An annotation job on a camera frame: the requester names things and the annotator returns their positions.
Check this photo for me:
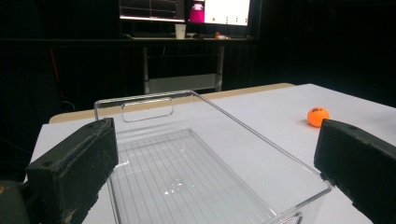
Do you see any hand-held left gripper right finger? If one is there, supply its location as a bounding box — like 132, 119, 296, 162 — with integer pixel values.
313, 119, 396, 224

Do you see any grey metal-frame desk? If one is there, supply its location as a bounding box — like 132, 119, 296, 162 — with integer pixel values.
124, 32, 258, 94

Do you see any white paper cup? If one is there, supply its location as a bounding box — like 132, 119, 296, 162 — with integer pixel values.
175, 23, 187, 40

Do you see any clear plastic tray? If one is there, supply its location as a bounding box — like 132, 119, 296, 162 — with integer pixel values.
93, 89, 332, 224

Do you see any white-screen monitor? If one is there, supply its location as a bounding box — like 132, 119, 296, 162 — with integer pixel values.
186, 0, 252, 27

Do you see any dark-screen monitor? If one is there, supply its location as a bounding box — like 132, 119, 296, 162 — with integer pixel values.
119, 0, 187, 23

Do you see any orange ball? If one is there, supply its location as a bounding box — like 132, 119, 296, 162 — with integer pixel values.
306, 106, 331, 128

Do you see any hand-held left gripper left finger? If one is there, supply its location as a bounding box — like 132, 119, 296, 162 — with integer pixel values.
25, 117, 120, 224

